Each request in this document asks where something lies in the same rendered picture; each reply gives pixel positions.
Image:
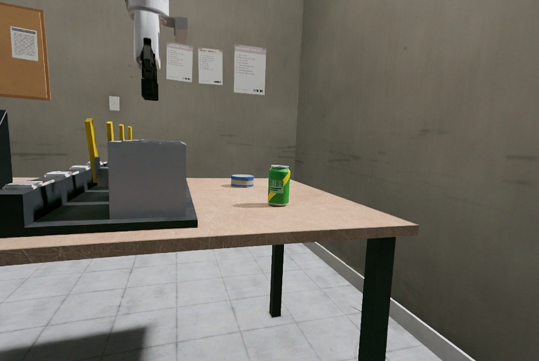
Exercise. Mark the round tin with blue-rimmed lid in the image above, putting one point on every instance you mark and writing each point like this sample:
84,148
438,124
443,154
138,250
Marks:
243,181

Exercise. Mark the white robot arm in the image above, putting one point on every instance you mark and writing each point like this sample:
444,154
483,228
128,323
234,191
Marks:
162,8

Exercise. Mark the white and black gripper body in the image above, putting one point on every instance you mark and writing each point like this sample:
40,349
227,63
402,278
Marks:
147,24

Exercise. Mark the green drink can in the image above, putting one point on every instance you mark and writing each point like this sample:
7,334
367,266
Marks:
278,185

